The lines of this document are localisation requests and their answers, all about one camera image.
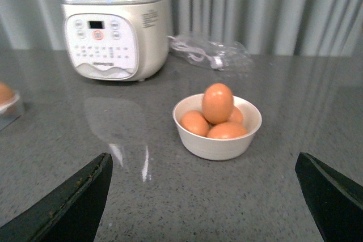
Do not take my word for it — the white power cable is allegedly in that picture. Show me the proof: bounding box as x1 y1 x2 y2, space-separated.
167 35 223 70

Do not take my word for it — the clear plastic egg box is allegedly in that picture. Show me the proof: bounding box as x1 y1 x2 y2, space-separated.
0 91 25 130

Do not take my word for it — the brown bowl egg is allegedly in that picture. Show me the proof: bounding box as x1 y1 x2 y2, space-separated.
207 122 248 139
228 106 244 124
180 110 210 137

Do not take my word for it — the brown top egg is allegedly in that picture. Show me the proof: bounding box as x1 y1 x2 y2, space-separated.
202 83 234 124

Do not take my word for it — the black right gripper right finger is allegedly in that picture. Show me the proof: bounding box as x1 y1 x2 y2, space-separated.
295 153 362 241

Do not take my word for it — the white round bowl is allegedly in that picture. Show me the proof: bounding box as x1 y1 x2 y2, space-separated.
172 94 262 161

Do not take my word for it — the clear plastic bag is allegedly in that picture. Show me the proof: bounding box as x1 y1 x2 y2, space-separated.
168 32 254 72

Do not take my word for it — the brown egg in box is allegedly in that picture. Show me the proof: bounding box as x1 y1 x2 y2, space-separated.
0 82 15 105

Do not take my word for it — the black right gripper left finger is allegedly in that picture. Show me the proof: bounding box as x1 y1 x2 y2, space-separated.
1 153 113 241

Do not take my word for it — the brown front bowl egg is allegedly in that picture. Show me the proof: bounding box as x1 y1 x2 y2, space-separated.
207 122 248 139

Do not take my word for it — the brown back bowl egg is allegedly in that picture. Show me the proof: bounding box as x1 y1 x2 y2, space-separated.
228 106 244 124

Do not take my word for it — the grey curtain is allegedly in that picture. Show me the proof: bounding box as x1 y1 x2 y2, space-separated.
1 0 362 57

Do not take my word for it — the white blender appliance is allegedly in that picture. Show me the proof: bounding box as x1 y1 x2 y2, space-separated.
62 0 168 81

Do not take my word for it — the brown left bowl egg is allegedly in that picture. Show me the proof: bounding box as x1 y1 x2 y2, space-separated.
180 110 210 137

